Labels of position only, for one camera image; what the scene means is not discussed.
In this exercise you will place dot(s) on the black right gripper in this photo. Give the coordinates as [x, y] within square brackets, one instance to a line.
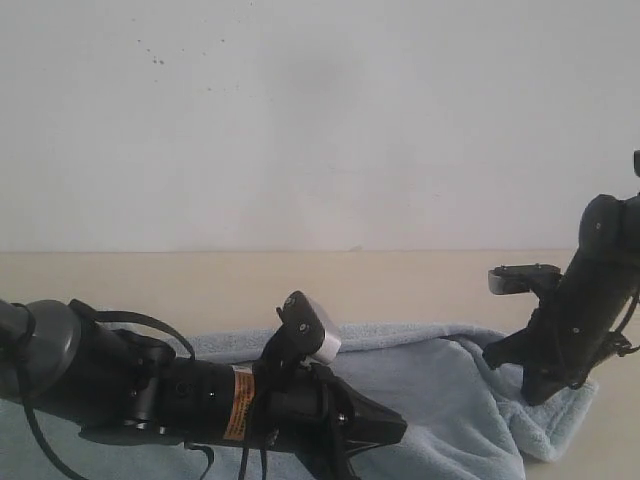
[577, 329]

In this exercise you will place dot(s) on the light blue terry towel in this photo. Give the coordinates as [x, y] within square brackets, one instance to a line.
[465, 421]

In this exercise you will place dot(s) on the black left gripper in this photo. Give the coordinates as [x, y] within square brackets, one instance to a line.
[291, 419]

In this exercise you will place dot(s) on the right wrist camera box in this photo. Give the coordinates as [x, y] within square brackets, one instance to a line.
[516, 279]

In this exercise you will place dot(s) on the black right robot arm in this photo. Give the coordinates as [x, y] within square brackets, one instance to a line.
[608, 250]

